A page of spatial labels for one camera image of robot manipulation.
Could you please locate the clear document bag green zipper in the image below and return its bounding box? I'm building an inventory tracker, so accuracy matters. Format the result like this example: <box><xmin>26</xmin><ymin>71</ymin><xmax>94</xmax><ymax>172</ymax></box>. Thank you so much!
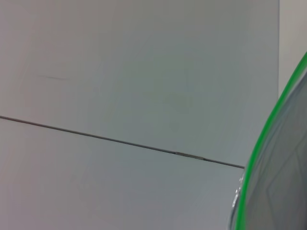
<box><xmin>227</xmin><ymin>51</ymin><xmax>307</xmax><ymax>230</ymax></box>

